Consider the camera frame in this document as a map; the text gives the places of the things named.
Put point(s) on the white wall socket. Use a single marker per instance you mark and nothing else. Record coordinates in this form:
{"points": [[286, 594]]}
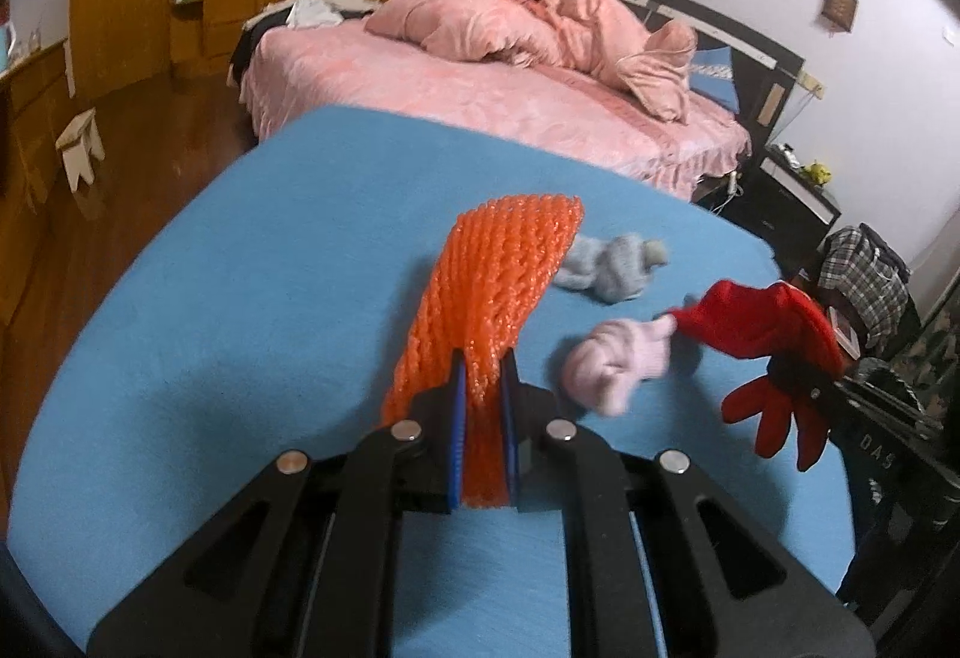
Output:
{"points": [[952, 35]]}

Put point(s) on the black and white clothes pile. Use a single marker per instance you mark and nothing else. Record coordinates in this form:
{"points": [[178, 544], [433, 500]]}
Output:
{"points": [[315, 12]]}

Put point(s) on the leaf patterned sofa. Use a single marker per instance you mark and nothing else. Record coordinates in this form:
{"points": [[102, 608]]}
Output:
{"points": [[930, 343]]}

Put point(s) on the white wooden stool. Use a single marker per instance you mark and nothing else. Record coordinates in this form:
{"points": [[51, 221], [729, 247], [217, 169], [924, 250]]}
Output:
{"points": [[79, 148]]}

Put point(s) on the light blue sock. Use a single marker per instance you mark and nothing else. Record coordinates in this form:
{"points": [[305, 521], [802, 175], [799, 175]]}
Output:
{"points": [[611, 268]]}

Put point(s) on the beige wall switch panel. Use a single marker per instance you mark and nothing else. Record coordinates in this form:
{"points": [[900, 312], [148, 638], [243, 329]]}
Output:
{"points": [[811, 85]]}

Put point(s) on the red glove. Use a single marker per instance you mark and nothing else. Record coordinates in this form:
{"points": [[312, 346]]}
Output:
{"points": [[757, 320]]}

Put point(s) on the wooden dresser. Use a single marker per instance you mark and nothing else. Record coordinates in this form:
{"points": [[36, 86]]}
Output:
{"points": [[30, 125]]}

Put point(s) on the pink quilt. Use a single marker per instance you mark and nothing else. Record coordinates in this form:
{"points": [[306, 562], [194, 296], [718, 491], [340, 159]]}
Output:
{"points": [[465, 20]]}

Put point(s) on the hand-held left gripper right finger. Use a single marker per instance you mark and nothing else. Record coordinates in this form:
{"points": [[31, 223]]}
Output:
{"points": [[511, 448]]}

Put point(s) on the orange foam net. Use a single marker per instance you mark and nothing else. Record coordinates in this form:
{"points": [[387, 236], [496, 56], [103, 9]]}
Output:
{"points": [[487, 283]]}

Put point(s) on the pale pink sock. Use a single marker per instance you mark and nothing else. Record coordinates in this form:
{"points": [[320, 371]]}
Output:
{"points": [[615, 358]]}

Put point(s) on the yellow toy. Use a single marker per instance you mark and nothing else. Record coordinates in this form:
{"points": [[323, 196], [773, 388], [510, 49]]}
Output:
{"points": [[817, 172]]}

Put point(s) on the pink bathroom scale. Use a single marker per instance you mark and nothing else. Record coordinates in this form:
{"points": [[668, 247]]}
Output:
{"points": [[844, 331]]}

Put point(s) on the black white nightstand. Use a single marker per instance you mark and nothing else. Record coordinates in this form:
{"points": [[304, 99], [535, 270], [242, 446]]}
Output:
{"points": [[787, 208]]}

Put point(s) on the brown wall lamp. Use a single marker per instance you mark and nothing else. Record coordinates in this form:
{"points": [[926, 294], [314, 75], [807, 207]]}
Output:
{"points": [[838, 6]]}

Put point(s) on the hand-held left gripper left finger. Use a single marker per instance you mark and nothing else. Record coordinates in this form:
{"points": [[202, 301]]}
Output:
{"points": [[456, 463]]}

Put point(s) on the plaid bag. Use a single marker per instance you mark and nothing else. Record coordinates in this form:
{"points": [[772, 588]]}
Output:
{"points": [[862, 268]]}

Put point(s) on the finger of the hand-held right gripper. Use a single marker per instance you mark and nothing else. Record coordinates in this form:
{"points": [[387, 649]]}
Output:
{"points": [[806, 384]]}

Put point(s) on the blue pillow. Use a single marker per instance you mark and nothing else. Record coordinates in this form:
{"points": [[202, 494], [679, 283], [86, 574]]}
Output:
{"points": [[712, 76]]}

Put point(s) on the bed with pink sheet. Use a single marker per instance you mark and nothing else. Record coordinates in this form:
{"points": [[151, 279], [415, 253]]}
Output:
{"points": [[487, 103]]}

